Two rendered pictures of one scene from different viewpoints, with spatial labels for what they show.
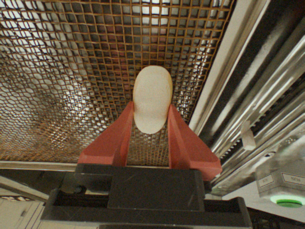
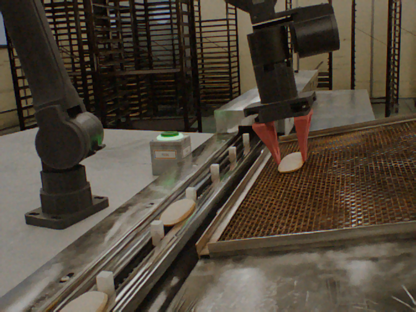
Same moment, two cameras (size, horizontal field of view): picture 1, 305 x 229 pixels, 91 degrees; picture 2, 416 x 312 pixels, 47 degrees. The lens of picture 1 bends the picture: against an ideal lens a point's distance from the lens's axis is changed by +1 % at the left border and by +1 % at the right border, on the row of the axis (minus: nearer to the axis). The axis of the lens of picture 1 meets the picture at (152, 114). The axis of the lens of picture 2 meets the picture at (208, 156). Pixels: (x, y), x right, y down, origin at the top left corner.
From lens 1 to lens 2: 0.61 m
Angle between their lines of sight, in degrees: 32
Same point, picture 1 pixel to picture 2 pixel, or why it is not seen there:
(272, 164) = (188, 161)
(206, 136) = not seen: hidden behind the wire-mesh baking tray
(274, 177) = (182, 153)
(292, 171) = (166, 161)
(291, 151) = (182, 168)
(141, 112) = (297, 156)
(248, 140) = (215, 170)
